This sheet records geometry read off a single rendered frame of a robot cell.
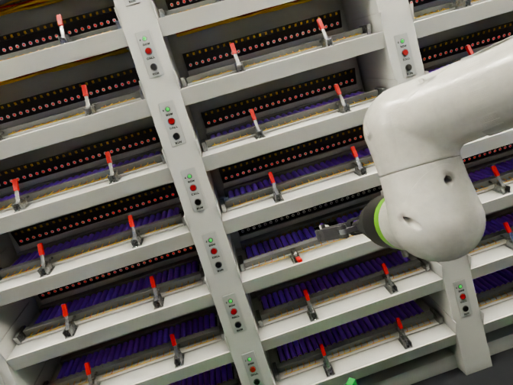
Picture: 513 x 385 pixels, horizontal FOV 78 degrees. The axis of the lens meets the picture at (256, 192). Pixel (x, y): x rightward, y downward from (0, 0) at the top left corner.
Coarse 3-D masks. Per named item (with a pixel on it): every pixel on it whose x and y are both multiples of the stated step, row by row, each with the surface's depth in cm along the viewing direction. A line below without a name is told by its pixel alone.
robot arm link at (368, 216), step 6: (378, 198) 53; (372, 204) 53; (366, 210) 54; (372, 210) 51; (366, 216) 53; (372, 216) 51; (366, 222) 53; (372, 222) 51; (366, 228) 53; (372, 228) 51; (366, 234) 54; (372, 234) 52; (372, 240) 54; (378, 240) 51; (384, 246) 53; (402, 252) 52
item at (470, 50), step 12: (504, 24) 110; (468, 36) 110; (480, 36) 111; (492, 36) 111; (504, 36) 112; (420, 48) 109; (432, 48) 109; (444, 48) 110; (456, 48) 111; (468, 48) 97; (480, 48) 112; (432, 60) 111; (444, 60) 111; (456, 60) 110
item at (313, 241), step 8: (312, 240) 100; (280, 248) 100; (288, 248) 99; (296, 248) 99; (304, 248) 100; (312, 248) 98; (256, 256) 100; (264, 256) 99; (272, 256) 99; (280, 256) 99; (248, 264) 98; (264, 264) 97
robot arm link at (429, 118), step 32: (480, 64) 33; (512, 64) 30; (384, 96) 41; (416, 96) 37; (448, 96) 35; (480, 96) 33; (512, 96) 31; (384, 128) 40; (416, 128) 37; (448, 128) 36; (480, 128) 35; (384, 160) 41; (416, 160) 38
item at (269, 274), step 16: (336, 208) 112; (288, 224) 111; (352, 240) 99; (368, 240) 97; (240, 256) 101; (304, 256) 97; (320, 256) 96; (336, 256) 96; (352, 256) 97; (240, 272) 98; (256, 272) 96; (272, 272) 94; (288, 272) 95; (304, 272) 96; (256, 288) 95
